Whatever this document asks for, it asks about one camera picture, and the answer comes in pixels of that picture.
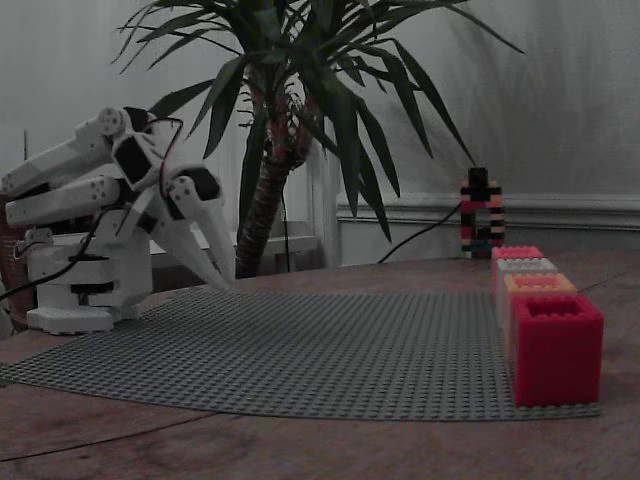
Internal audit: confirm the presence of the grey Lego baseplate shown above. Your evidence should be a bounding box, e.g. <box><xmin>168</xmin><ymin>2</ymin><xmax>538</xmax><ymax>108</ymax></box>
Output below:
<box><xmin>0</xmin><ymin>288</ymin><xmax>604</xmax><ymax>422</ymax></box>

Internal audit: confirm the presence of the large pink lego box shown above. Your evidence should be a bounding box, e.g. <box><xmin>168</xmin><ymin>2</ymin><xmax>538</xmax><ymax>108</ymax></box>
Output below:
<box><xmin>490</xmin><ymin>245</ymin><xmax>545</xmax><ymax>301</ymax></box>

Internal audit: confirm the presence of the grey lego box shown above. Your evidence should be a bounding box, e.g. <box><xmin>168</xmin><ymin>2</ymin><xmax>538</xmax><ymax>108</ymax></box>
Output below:
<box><xmin>495</xmin><ymin>258</ymin><xmax>559</xmax><ymax>331</ymax></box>

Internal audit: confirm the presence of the orange lego box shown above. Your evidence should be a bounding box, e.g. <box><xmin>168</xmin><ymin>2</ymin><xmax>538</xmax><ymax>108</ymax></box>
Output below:
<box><xmin>502</xmin><ymin>273</ymin><xmax>579</xmax><ymax>361</ymax></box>

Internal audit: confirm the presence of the dark pink lego box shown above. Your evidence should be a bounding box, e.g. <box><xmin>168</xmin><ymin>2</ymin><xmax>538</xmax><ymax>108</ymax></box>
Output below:
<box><xmin>512</xmin><ymin>294</ymin><xmax>605</xmax><ymax>406</ymax></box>

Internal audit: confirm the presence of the tall green yucca plant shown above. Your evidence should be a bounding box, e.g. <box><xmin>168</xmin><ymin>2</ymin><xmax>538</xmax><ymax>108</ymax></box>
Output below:
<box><xmin>112</xmin><ymin>0</ymin><xmax>526</xmax><ymax>280</ymax></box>

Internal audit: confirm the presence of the thin black table cable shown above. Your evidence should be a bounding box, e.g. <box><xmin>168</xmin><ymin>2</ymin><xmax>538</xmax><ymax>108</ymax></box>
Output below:
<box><xmin>0</xmin><ymin>409</ymin><xmax>216</xmax><ymax>464</ymax></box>

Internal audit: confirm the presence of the black camera cable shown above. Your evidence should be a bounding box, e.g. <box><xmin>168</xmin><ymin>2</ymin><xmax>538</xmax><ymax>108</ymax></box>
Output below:
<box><xmin>377</xmin><ymin>202</ymin><xmax>464</xmax><ymax>265</ymax></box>

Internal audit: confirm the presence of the multicolour Lego camera tower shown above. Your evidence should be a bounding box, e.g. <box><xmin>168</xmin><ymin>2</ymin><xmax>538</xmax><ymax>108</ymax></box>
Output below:
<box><xmin>459</xmin><ymin>180</ymin><xmax>504</xmax><ymax>260</ymax></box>

